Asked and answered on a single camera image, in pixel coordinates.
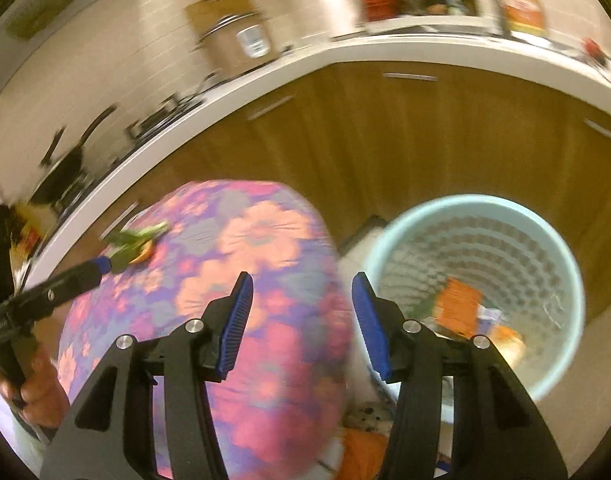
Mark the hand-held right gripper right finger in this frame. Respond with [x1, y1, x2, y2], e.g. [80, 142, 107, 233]
[351, 271, 569, 480]

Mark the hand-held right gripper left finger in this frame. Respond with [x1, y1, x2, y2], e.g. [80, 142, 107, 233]
[40, 271, 254, 480]

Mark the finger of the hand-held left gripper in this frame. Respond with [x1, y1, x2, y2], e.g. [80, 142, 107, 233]
[10, 255, 112, 319]

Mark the green orange wrapper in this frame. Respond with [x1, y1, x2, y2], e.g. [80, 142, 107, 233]
[102, 221, 170, 275]

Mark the light green plastic wastebasket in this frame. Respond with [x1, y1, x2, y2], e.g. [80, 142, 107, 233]
[360, 194, 586, 403]

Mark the person's left hand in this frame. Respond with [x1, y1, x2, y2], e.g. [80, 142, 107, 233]
[0, 347, 72, 431]

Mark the orange snack packet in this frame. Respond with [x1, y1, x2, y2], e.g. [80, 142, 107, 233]
[433, 280, 487, 339]

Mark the black wok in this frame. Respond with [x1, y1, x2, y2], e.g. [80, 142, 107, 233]
[30, 105, 119, 207]

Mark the orange plastic bag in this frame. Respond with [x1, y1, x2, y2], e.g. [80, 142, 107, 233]
[343, 430, 389, 480]

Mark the wooden kitchen cabinet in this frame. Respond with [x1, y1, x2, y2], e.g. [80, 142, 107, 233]
[40, 60, 611, 322]

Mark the black gas stove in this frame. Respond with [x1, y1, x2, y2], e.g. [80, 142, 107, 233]
[125, 92, 207, 144]

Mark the grey range hood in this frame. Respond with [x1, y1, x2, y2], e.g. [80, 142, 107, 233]
[0, 0, 138, 97]

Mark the steel rice cooker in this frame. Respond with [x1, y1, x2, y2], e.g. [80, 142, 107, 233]
[192, 10, 279, 74]

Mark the white kitchen countertop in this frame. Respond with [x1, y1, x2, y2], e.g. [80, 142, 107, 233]
[15, 30, 611, 286]

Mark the red bowl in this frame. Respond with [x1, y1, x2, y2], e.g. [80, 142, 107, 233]
[360, 0, 402, 24]

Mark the yellow plastic jar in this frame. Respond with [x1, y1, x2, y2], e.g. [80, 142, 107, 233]
[498, 0, 547, 39]

